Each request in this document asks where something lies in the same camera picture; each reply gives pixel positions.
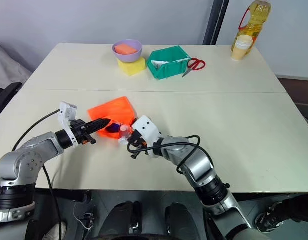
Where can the green plastic bin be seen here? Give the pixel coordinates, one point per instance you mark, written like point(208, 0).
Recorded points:
point(168, 68)

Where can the white packet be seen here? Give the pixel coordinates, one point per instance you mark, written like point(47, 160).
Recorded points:
point(160, 63)

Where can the purple plastic bowl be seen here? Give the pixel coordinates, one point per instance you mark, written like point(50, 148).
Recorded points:
point(127, 57)

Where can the dark metal post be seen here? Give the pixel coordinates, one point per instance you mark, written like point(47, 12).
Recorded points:
point(215, 22)

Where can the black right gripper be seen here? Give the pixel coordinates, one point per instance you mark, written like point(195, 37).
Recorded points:
point(137, 141)

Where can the dark purple item in pouch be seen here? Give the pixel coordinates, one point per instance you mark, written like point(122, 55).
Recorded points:
point(113, 128)

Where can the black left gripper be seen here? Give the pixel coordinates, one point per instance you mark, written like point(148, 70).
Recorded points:
point(79, 130)

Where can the orange sponge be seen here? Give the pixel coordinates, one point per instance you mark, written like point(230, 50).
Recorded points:
point(125, 48)

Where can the yellow cooking oil bottle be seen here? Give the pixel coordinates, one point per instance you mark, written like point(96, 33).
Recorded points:
point(258, 27)

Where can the black chair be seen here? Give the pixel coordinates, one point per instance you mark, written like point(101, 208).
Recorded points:
point(5, 97)

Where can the stack of paper cups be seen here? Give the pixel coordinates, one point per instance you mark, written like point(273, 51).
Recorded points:
point(239, 50)

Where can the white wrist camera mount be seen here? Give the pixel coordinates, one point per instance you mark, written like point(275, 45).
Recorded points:
point(66, 111)
point(146, 127)

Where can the orange fabric pouch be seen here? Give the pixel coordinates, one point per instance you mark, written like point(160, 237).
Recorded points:
point(113, 107)

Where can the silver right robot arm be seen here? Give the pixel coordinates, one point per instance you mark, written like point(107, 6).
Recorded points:
point(198, 162)

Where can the black caster base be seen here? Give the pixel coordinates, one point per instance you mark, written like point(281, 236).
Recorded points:
point(281, 212)

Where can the yellow sponge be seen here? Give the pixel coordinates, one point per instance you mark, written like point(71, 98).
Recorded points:
point(132, 67)

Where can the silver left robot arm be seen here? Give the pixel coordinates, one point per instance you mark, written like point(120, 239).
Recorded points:
point(31, 150)

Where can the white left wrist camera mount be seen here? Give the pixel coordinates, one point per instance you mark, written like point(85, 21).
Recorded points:
point(66, 111)

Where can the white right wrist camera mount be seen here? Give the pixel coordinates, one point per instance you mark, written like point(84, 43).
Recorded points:
point(146, 127)

